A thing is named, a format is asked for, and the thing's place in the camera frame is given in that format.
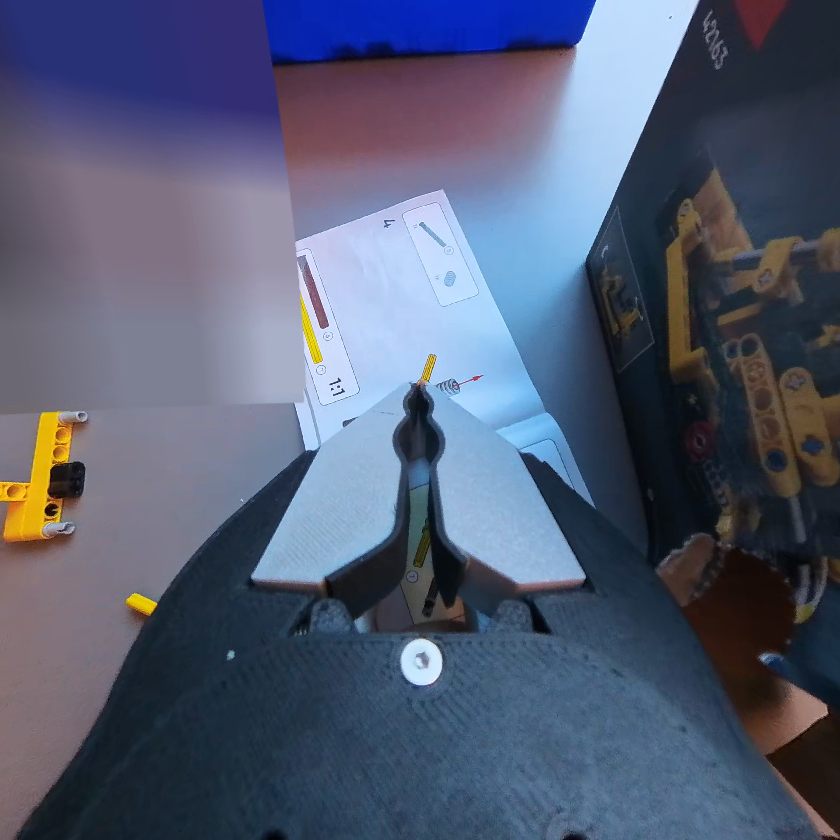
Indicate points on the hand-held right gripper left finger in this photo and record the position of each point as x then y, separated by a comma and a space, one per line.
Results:
341, 512

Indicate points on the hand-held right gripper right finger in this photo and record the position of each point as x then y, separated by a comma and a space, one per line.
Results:
499, 518

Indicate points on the black lego axle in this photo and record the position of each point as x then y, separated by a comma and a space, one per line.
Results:
418, 430

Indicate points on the small yellow lego piece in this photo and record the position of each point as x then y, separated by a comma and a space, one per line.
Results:
141, 604

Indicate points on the lego instruction booklet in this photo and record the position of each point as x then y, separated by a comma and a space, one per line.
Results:
394, 295

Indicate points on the yellow lego beam assembly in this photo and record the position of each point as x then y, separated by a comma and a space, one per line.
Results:
46, 459

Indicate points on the black lego set box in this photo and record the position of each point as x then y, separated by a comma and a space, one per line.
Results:
741, 197

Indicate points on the blue plastic bin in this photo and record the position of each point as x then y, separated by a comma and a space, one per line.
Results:
420, 26

